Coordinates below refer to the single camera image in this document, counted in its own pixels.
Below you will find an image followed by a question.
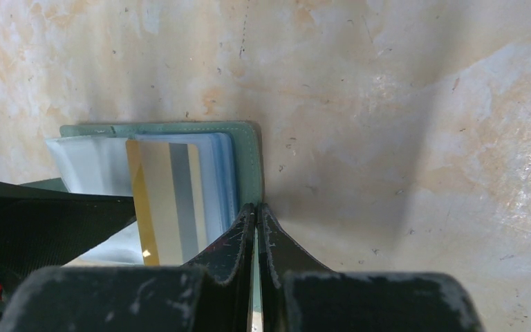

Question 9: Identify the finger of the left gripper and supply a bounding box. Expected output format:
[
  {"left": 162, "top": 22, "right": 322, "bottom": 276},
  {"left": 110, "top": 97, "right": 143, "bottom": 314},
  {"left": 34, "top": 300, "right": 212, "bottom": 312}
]
[{"left": 0, "top": 182, "right": 136, "bottom": 277}]

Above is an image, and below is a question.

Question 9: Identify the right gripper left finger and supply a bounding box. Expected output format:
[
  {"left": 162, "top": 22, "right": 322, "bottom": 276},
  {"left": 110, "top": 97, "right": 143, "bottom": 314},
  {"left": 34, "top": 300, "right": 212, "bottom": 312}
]
[{"left": 0, "top": 204, "right": 256, "bottom": 331}]

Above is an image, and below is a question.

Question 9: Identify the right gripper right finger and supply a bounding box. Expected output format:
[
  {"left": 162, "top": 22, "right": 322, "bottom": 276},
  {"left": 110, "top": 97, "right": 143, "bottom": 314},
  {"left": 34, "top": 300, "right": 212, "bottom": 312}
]
[{"left": 257, "top": 204, "right": 483, "bottom": 331}]

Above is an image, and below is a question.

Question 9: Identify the green leather card holder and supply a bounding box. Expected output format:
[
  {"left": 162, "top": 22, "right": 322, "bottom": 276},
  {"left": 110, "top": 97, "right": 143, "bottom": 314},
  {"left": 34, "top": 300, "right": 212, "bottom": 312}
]
[{"left": 46, "top": 122, "right": 261, "bottom": 266}]

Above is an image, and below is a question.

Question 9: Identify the gold credit card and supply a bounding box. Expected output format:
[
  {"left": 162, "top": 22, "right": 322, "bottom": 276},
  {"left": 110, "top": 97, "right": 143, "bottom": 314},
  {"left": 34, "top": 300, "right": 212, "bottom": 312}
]
[{"left": 125, "top": 139, "right": 208, "bottom": 266}]

